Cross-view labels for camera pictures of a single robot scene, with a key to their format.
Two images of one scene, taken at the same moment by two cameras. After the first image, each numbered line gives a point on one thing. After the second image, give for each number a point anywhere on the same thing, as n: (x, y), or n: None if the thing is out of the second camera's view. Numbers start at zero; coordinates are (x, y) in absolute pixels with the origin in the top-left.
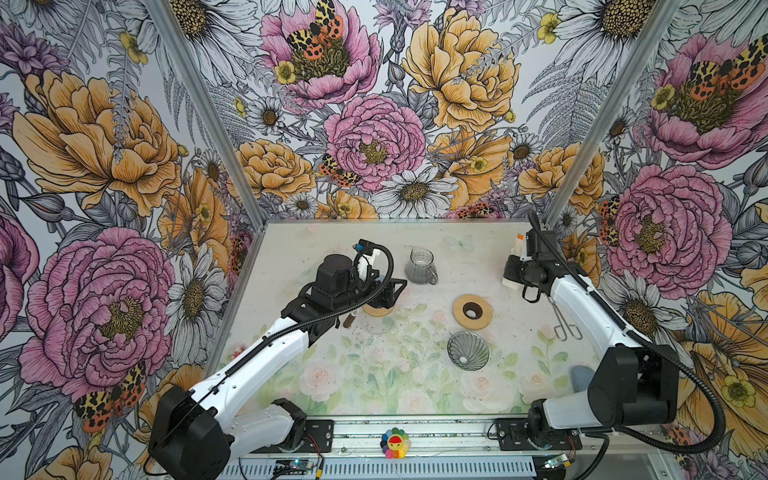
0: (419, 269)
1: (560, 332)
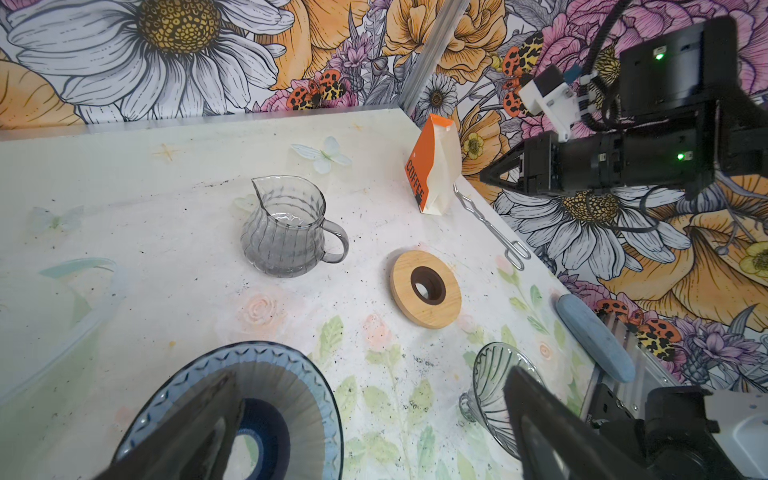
0: (284, 236)
1: (514, 252)
